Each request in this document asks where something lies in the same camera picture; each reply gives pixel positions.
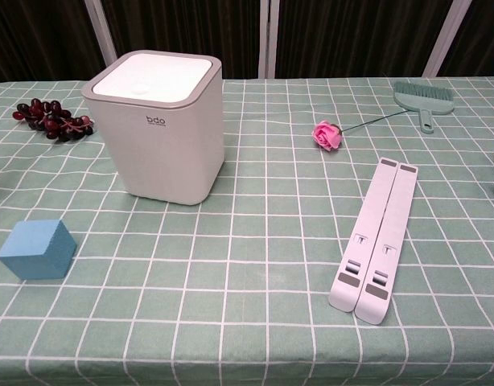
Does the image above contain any white bin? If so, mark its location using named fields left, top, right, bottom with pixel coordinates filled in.
left=80, top=50, right=224, bottom=207

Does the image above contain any pink rose with stem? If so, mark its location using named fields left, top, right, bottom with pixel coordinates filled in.
left=311, top=107, right=405, bottom=153

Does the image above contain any teal small hand brush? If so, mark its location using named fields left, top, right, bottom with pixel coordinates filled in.
left=393, top=80, right=454, bottom=135

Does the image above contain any dark red grape bunch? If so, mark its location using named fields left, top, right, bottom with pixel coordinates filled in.
left=12, top=98, right=94, bottom=143

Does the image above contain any table with green checkered tablecloth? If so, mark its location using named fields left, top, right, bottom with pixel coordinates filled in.
left=0, top=76, right=494, bottom=386

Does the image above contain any white divider frame post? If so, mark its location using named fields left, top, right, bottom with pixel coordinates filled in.
left=74, top=0, right=119, bottom=61
left=258, top=0, right=281, bottom=80
left=426, top=0, right=468, bottom=78

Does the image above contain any white folded laptop stand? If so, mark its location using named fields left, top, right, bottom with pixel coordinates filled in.
left=327, top=157, right=420, bottom=326

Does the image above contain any dark brown pleated curtain panel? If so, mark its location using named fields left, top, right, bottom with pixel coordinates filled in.
left=0, top=0, right=107, bottom=84
left=101, top=0, right=268, bottom=80
left=438, top=0, right=494, bottom=78
left=273, top=0, right=454, bottom=80

